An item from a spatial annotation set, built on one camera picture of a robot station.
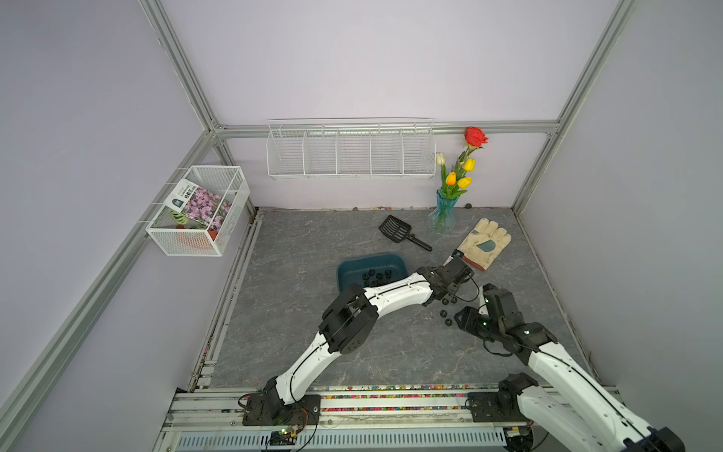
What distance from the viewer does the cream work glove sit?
106 cm

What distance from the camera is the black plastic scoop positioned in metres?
1.11

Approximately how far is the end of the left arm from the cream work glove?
12.7 inches

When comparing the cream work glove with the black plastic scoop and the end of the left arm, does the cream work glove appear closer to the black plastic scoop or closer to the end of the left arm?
the black plastic scoop

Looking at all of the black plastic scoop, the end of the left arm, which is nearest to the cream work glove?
the black plastic scoop
